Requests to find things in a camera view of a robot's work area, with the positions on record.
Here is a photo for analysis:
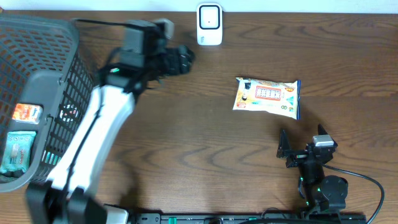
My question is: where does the green wet wipes pack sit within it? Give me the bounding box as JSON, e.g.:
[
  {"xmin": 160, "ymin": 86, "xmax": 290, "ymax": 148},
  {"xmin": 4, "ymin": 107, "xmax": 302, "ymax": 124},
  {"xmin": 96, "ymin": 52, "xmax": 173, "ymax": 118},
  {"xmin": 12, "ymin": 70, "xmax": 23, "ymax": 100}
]
[{"xmin": 1, "ymin": 131, "xmax": 36, "ymax": 174}]

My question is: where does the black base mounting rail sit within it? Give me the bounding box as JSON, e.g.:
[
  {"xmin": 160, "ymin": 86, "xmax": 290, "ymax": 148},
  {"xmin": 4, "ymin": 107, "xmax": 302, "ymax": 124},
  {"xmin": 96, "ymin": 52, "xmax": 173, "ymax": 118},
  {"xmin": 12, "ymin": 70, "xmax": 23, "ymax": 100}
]
[{"xmin": 127, "ymin": 212, "xmax": 367, "ymax": 224}]

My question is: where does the grey plastic shopping basket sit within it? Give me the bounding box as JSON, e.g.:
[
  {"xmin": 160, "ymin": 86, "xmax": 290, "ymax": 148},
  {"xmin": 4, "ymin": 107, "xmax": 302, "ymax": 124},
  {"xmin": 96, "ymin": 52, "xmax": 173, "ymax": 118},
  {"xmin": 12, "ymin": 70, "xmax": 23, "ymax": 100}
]
[{"xmin": 1, "ymin": 14, "xmax": 94, "ymax": 192}]

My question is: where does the orange tissue pack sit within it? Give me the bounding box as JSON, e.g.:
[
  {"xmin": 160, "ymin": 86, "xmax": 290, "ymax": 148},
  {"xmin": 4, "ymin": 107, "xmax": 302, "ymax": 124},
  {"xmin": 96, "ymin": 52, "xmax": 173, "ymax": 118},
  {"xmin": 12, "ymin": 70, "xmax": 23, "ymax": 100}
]
[{"xmin": 12, "ymin": 103, "xmax": 43, "ymax": 124}]

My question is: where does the yellow snack bag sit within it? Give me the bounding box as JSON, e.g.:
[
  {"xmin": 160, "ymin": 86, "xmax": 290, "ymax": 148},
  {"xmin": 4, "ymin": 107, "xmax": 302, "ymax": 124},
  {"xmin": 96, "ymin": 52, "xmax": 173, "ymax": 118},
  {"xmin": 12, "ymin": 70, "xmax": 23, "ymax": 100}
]
[{"xmin": 233, "ymin": 77, "xmax": 301, "ymax": 119}]

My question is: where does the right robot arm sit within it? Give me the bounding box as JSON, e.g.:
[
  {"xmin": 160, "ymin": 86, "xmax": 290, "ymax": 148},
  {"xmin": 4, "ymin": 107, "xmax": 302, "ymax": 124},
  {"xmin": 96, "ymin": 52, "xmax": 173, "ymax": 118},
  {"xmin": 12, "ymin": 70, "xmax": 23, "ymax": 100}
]
[{"xmin": 276, "ymin": 124, "xmax": 348, "ymax": 223}]

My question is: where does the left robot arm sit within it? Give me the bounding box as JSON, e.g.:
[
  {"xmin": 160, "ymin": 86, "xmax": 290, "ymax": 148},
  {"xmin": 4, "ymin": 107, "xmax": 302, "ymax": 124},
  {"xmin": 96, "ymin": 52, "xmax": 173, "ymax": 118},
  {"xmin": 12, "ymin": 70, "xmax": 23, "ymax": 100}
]
[{"xmin": 25, "ymin": 18, "xmax": 195, "ymax": 223}]

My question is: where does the white barcode scanner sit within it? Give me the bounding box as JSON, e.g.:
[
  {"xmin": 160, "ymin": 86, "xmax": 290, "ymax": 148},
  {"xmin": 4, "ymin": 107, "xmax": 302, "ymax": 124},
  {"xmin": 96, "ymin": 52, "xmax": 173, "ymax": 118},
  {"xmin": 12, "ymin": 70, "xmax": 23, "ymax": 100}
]
[{"xmin": 197, "ymin": 2, "xmax": 223, "ymax": 46}]

